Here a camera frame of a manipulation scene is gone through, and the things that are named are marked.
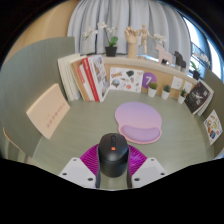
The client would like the red and white magazine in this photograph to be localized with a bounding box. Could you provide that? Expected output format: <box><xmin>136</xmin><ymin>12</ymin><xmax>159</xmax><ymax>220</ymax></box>
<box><xmin>81</xmin><ymin>54</ymin><xmax>111</xmax><ymax>103</ymax></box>

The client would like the dark cover book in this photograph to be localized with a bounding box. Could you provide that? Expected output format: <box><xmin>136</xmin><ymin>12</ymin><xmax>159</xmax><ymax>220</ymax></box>
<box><xmin>183</xmin><ymin>80</ymin><xmax>212</xmax><ymax>115</ymax></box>

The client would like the black computer mouse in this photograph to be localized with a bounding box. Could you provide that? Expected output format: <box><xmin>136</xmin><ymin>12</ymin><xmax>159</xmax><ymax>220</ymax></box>
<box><xmin>97</xmin><ymin>132</ymin><xmax>130</xmax><ymax>178</ymax></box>

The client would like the wooden mannequin figure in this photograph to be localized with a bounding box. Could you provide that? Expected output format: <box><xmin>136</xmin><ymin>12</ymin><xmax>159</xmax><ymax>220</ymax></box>
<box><xmin>138</xmin><ymin>23</ymin><xmax>156</xmax><ymax>57</ymax></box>

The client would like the purple round number sign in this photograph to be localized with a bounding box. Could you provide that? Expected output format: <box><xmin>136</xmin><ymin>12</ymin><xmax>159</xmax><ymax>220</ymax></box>
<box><xmin>141</xmin><ymin>71</ymin><xmax>158</xmax><ymax>89</ymax></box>

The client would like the brown book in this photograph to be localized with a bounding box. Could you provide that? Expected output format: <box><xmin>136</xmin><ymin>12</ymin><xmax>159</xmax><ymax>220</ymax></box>
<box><xmin>70</xmin><ymin>58</ymin><xmax>91</xmax><ymax>102</ymax></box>

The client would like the colourful picture card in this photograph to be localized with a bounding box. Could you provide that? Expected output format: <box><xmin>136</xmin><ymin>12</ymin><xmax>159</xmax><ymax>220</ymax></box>
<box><xmin>203</xmin><ymin>109</ymin><xmax>223</xmax><ymax>146</ymax></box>

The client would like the large glass window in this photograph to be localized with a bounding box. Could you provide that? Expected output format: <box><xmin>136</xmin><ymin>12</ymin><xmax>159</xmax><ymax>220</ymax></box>
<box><xmin>181</xmin><ymin>16</ymin><xmax>223</xmax><ymax>81</ymax></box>

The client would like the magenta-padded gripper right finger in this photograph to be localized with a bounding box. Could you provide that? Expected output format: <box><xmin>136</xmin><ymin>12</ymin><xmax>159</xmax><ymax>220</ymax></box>
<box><xmin>126</xmin><ymin>144</ymin><xmax>167</xmax><ymax>190</ymax></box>

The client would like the white sticker sheet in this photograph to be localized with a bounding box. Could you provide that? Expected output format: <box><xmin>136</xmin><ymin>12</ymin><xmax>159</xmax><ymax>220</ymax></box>
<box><xmin>109</xmin><ymin>66</ymin><xmax>145</xmax><ymax>94</ymax></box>

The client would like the purple mouse pad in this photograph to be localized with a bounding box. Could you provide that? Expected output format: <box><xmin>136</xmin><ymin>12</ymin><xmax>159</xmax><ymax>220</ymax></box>
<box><xmin>114</xmin><ymin>101</ymin><xmax>163</xmax><ymax>145</ymax></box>

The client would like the pink horse figure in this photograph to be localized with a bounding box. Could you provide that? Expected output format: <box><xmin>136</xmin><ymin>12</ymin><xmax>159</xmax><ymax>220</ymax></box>
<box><xmin>154</xmin><ymin>43</ymin><xmax>174</xmax><ymax>67</ymax></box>

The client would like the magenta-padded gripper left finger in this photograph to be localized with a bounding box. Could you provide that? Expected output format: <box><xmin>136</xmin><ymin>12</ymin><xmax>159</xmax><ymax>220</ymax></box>
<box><xmin>59</xmin><ymin>144</ymin><xmax>102</xmax><ymax>190</ymax></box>

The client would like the beige card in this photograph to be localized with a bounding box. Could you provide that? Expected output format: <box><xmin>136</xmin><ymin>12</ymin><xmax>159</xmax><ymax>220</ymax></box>
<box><xmin>25</xmin><ymin>83</ymin><xmax>71</xmax><ymax>140</ymax></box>

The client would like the green divider panel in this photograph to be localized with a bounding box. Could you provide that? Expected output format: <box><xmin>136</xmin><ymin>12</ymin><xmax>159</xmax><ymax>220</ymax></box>
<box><xmin>201</xmin><ymin>68</ymin><xmax>224</xmax><ymax>158</ymax></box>
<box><xmin>0</xmin><ymin>36</ymin><xmax>76</xmax><ymax>158</ymax></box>

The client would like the small succulent in white pot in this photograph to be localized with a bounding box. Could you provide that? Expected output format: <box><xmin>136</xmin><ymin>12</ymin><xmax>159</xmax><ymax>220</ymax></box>
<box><xmin>177</xmin><ymin>88</ymin><xmax>188</xmax><ymax>105</ymax></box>
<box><xmin>161</xmin><ymin>84</ymin><xmax>172</xmax><ymax>101</ymax></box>
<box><xmin>147</xmin><ymin>81</ymin><xmax>159</xmax><ymax>98</ymax></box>

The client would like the white wall socket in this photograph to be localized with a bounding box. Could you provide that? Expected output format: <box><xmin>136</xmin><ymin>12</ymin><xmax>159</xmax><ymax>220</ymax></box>
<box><xmin>171</xmin><ymin>76</ymin><xmax>184</xmax><ymax>91</ymax></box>
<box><xmin>183</xmin><ymin>80</ymin><xmax>194</xmax><ymax>94</ymax></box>

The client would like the wooden desk back shelf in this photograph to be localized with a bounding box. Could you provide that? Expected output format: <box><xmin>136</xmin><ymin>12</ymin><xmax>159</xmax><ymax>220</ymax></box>
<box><xmin>101</xmin><ymin>55</ymin><xmax>198</xmax><ymax>100</ymax></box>

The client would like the black horse figure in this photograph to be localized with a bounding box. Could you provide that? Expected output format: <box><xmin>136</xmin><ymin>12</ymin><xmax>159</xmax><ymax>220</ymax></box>
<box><xmin>173</xmin><ymin>50</ymin><xmax>187</xmax><ymax>70</ymax></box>

